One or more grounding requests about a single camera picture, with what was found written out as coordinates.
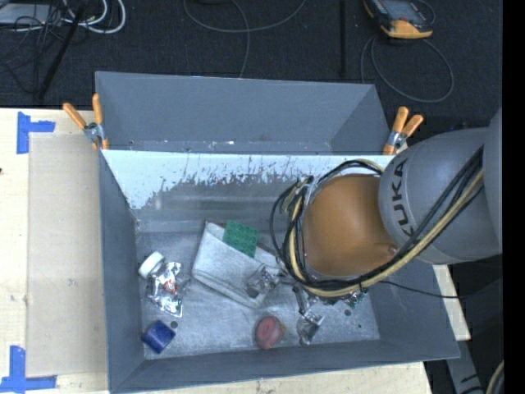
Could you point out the white cloth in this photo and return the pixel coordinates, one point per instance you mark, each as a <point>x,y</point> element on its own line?
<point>221,261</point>

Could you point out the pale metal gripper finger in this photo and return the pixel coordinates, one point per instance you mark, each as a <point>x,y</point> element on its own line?
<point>260,281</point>
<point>309,326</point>

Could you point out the green studded flat block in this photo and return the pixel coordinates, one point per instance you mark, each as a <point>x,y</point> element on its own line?
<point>241,238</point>

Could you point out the crumpled silver foil packet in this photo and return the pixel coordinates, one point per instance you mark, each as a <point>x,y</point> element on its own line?
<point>166,290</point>

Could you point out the grey metal bin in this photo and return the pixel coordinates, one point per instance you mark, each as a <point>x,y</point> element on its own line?
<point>229,113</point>

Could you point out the red round disc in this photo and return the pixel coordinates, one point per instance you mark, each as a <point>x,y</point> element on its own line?
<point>268,332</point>

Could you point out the blue cube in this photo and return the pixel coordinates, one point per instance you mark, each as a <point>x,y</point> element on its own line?
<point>158,335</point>

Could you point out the pale wood board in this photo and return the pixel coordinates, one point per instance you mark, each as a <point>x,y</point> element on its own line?
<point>61,220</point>

